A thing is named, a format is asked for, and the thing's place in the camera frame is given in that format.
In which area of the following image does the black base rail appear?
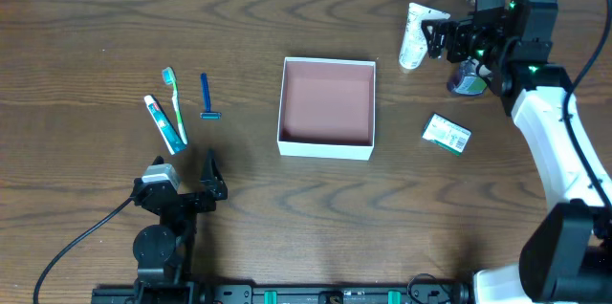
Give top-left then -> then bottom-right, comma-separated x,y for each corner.
91,279 -> 475,304

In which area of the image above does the purple soap pump bottle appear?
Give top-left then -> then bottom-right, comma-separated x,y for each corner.
447,58 -> 491,97

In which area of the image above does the blue disposable razor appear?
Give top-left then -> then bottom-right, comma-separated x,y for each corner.
200,73 -> 222,120

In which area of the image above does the green white soap box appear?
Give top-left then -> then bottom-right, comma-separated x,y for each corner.
422,114 -> 471,155

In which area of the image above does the black left camera cable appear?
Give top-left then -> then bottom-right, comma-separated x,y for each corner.
32,195 -> 137,304

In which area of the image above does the white box with pink interior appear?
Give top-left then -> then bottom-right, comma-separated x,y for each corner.
276,57 -> 376,161

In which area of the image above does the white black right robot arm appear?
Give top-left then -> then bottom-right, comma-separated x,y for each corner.
420,0 -> 611,303

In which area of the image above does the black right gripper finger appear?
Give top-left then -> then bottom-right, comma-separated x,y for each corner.
426,26 -> 448,58
421,19 -> 452,32

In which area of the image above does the teal white toothpaste tube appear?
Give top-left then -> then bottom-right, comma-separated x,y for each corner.
143,95 -> 186,155

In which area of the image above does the white lotion tube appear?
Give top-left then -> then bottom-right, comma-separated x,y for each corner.
398,3 -> 450,72

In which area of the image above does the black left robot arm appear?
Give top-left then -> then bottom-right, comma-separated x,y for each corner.
130,151 -> 228,285

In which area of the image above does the green white toothbrush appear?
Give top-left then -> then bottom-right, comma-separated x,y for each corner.
162,67 -> 188,144

